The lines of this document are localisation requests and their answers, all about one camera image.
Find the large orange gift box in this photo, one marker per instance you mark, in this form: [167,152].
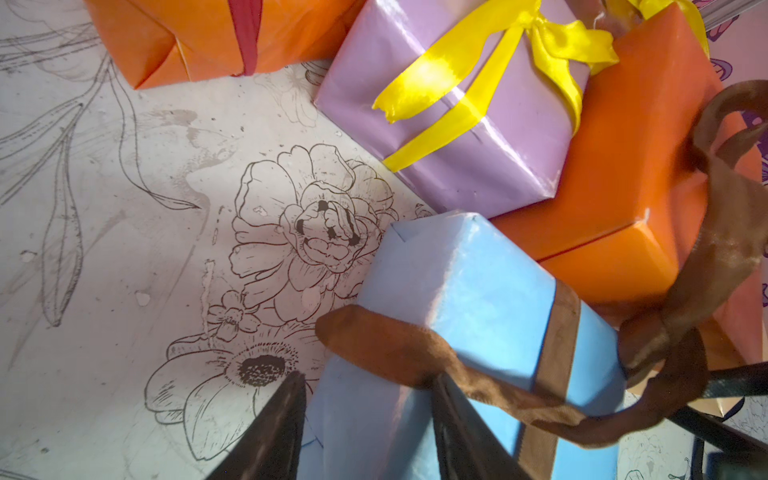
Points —
[630,201]

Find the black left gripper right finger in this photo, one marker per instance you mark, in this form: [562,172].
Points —
[466,447]

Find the yellow ribbon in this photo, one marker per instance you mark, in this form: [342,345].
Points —
[481,45]

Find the red ribbon on small box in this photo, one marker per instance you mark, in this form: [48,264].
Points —
[246,17]

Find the light blue gift box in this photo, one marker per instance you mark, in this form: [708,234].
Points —
[453,273]

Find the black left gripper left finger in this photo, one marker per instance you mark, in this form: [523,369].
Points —
[270,447]

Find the small orange gift box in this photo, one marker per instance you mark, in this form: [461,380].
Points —
[157,43]

